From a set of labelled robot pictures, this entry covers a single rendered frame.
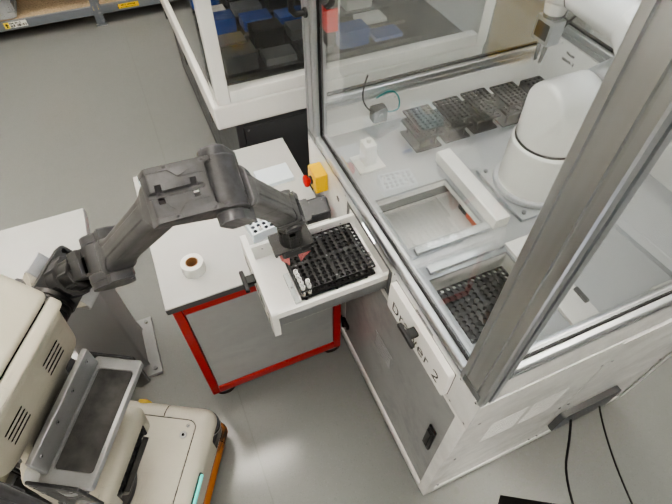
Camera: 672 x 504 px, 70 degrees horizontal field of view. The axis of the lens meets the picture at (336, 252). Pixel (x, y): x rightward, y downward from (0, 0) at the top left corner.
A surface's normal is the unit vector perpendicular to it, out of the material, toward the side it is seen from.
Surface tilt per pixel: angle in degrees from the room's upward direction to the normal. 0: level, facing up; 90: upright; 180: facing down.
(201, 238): 0
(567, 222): 90
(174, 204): 33
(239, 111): 90
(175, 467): 0
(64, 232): 0
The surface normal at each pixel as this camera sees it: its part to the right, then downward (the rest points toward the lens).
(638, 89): -0.92, 0.31
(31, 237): 0.00, -0.62
